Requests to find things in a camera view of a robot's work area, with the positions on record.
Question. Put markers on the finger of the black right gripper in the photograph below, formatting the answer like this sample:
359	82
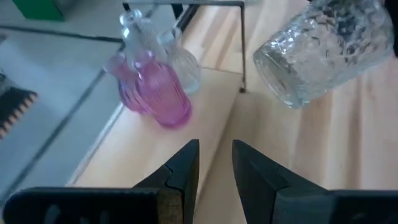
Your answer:
394	25

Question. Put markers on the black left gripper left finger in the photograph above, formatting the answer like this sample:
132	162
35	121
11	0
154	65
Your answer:
109	205

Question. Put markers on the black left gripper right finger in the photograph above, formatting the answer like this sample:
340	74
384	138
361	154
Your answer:
311	208

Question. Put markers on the clear crosshatched jar vase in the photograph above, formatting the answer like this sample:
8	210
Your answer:
311	56

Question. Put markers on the small pink bulbous vase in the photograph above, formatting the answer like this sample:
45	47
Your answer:
121	87

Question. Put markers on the tall pink ribbed vase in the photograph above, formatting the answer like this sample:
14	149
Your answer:
164	99

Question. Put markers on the clear bulbous ribbed vase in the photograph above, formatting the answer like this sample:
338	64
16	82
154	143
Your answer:
183	65

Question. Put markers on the tall clear textured cylinder vase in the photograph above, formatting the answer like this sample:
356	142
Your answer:
132	34

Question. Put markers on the wooden shelf board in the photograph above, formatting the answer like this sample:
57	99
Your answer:
140	149

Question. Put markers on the green box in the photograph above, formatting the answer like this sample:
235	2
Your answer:
37	9

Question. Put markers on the black metal shelf frame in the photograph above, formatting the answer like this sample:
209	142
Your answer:
243	46

